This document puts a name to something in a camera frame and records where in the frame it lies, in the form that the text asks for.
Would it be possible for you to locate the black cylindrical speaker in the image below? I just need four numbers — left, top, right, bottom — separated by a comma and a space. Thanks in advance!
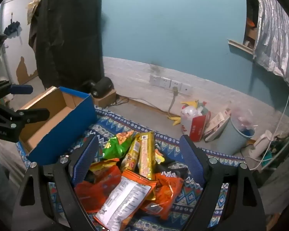
90, 76, 113, 99

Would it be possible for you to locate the grey plug cable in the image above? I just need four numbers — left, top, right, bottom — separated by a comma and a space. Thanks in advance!
168, 86, 179, 116

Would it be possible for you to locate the patterned woven blanket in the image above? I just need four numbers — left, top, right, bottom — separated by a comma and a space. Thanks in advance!
16, 106, 246, 231

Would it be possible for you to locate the yellow snack packet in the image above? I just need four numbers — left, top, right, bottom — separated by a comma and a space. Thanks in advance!
120, 137, 141, 174

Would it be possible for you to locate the small brown cardboard box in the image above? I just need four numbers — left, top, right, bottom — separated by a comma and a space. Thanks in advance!
93, 89, 118, 107

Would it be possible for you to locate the white door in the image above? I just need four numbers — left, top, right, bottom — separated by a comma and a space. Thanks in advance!
0, 0, 43, 85

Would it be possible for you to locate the blue cardboard box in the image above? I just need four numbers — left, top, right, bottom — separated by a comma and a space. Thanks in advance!
19, 86, 98, 165

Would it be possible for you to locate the wooden window ledge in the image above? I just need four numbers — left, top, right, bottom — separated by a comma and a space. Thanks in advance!
228, 38, 255, 56

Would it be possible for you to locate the orange snack packet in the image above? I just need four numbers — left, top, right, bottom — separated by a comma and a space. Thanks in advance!
140, 173, 185, 221

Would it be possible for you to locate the white small appliance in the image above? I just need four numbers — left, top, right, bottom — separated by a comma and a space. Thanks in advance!
241, 130, 273, 165

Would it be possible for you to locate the light blue trash bin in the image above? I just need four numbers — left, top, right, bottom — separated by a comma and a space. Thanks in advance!
208, 112, 256, 156

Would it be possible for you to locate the silver foil curtain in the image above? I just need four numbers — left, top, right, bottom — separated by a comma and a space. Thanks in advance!
252, 0, 289, 97

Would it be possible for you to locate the green snack packet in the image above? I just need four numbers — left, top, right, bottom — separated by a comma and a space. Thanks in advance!
102, 130, 135, 160

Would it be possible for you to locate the white plastic bag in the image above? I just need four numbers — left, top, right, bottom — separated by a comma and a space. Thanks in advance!
181, 100, 209, 135

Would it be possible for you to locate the white cable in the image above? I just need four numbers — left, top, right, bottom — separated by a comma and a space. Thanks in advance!
243, 89, 289, 172

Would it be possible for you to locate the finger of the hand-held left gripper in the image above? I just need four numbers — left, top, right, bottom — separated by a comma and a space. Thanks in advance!
0, 80, 34, 101
0, 102, 50, 126

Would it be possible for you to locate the long yellow wafer packet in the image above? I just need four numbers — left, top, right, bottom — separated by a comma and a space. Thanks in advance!
137, 131, 157, 181

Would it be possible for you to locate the banana peel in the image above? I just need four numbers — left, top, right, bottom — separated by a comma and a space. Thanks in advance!
168, 115, 183, 126

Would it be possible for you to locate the white paper bag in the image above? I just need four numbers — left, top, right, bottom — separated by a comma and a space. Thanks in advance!
204, 101, 232, 141

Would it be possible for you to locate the red paper box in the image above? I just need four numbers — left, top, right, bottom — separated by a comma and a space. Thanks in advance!
182, 111, 212, 142

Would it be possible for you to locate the grey cloth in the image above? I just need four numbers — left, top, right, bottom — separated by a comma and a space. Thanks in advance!
258, 147, 289, 218

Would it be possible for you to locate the black cloth-covered cabinet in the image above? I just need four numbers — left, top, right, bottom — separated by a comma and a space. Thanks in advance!
28, 0, 104, 90

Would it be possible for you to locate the black snack packet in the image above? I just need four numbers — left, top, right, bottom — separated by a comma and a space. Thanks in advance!
154, 149, 189, 181

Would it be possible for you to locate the yellow-orange crinkled snack packet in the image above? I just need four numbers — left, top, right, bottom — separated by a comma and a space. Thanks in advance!
89, 158, 121, 172

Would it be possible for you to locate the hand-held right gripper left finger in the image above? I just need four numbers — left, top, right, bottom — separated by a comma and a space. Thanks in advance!
12, 134, 99, 231

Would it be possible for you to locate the dark blue hanging item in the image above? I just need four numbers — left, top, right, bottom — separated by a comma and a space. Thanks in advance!
4, 21, 21, 36

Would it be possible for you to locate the orange packet with white label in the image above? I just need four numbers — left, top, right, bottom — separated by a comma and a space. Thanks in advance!
94, 169, 159, 231

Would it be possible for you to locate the red snack packet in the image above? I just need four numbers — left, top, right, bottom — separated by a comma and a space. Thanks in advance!
74, 165, 122, 214

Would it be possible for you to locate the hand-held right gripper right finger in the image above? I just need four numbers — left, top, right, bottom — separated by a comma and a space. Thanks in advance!
179, 134, 266, 231

